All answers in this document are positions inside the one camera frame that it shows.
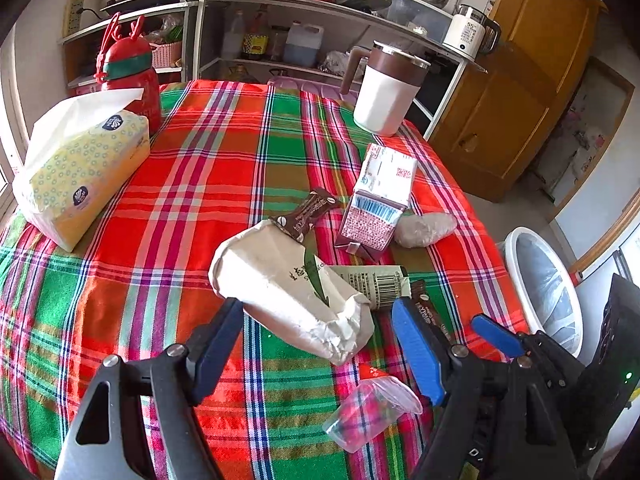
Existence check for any white paper bag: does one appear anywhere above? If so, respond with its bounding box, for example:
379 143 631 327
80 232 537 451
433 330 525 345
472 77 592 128
207 218 411 366

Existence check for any clear plastic bag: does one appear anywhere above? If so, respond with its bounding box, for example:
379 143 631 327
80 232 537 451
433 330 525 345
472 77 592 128
394 212 457 248

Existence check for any brown coffee sachet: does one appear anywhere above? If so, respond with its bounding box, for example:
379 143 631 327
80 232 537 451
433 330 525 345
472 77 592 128
270 188 340 243

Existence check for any strawberry milk carton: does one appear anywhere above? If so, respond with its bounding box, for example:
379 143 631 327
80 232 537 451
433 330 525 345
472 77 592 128
335 144 416 261

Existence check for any white trash bin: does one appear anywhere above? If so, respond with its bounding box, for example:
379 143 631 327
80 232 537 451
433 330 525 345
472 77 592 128
498 226 584 358

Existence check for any plaid tablecloth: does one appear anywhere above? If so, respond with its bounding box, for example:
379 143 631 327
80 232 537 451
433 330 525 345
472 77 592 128
0 78 532 480

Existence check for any wooden door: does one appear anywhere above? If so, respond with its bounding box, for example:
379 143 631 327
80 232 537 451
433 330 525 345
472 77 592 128
428 0 600 202

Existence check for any yellow tissue pack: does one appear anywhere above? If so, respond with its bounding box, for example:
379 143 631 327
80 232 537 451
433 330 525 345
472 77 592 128
12 88 150 252

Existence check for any white brown lidded mug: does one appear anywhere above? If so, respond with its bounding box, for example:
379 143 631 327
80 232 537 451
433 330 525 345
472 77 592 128
340 41 431 136

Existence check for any white electric kettle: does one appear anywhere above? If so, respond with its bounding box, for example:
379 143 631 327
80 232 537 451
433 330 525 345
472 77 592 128
442 4 501 61

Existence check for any red antler water bottle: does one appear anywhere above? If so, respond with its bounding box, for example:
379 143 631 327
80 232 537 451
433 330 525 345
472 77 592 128
94 12 162 136

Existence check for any pink plastic basket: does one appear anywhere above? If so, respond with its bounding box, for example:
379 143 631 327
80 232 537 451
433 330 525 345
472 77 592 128
151 41 182 68

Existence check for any clear plastic container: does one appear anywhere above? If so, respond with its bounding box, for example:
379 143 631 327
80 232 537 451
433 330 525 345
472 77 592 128
385 0 452 44

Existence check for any white metal shelf rack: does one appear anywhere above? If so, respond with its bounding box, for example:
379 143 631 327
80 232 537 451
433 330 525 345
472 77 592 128
57 0 486 141

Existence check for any white power strip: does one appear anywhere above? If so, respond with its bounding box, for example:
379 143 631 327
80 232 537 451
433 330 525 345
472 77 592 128
62 0 85 37

